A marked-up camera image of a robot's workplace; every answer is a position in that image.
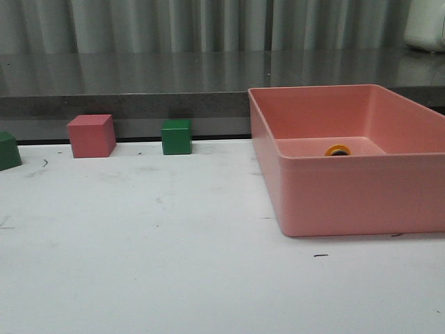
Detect grey stone counter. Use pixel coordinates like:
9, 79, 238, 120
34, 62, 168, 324
1, 48, 444, 143

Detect yellow push button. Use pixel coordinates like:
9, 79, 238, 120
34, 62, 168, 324
325, 144, 351, 157

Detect white appliance on counter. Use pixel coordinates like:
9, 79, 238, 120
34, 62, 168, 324
403, 0, 444, 53

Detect pink plastic bin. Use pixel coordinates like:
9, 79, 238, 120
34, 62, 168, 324
248, 84, 444, 237

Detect pink wooden cube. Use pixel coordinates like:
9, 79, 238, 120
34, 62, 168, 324
67, 114, 116, 158

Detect green wooden cube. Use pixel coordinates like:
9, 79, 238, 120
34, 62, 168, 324
161, 119, 192, 155

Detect grey pleated curtain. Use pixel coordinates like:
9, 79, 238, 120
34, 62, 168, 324
1, 1, 410, 55

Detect green cube at left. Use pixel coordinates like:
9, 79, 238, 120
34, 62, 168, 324
0, 131, 22, 171

